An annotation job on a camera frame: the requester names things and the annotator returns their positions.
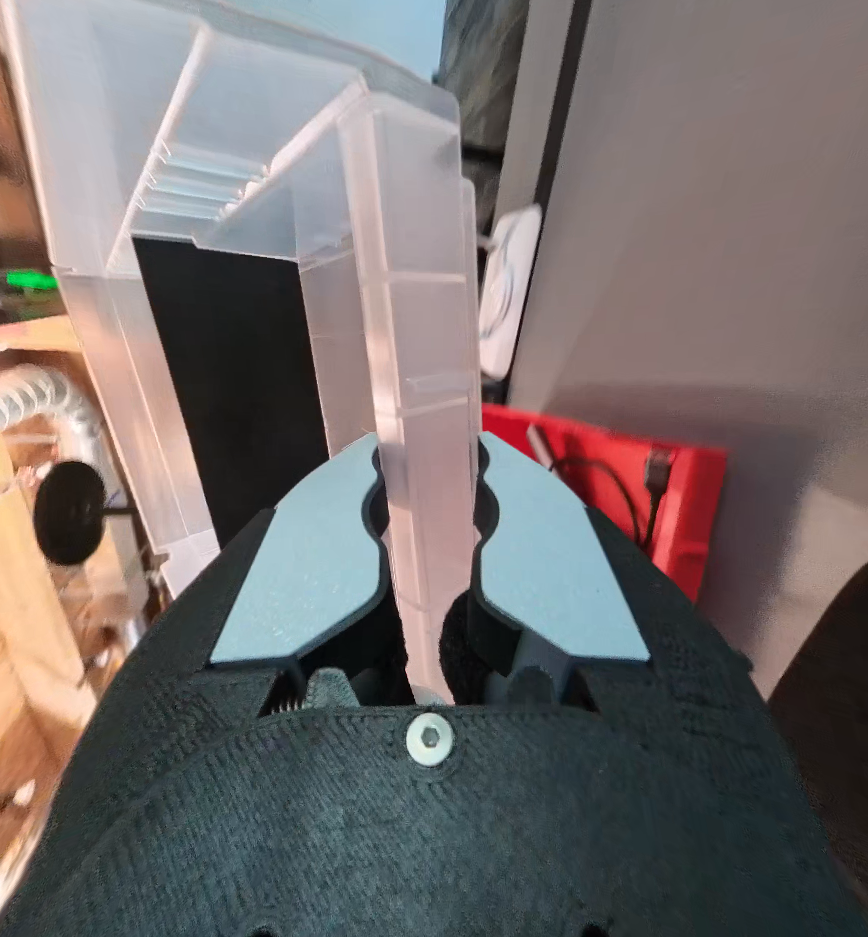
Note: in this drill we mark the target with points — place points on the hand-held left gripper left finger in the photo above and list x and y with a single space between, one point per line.
309 571

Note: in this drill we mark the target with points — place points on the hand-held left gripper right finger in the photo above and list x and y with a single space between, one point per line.
558 578

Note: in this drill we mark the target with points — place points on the red plastic bin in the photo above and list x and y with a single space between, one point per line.
690 527

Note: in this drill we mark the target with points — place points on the clear plastic bin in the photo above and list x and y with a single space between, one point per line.
419 293

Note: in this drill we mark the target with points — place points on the dark flat box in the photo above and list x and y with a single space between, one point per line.
236 380

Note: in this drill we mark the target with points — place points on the instruction sheet on stand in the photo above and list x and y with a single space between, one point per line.
507 293

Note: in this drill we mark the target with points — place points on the silver air duct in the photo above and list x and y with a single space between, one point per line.
16 395

